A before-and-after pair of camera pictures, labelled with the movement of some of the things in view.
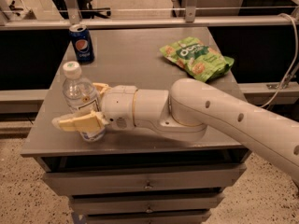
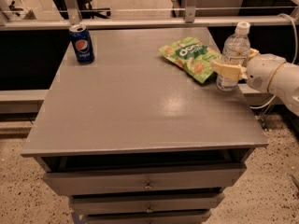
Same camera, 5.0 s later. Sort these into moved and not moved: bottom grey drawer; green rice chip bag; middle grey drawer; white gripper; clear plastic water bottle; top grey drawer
Moved: clear plastic water bottle; white gripper
Not moved: middle grey drawer; bottom grey drawer; green rice chip bag; top grey drawer
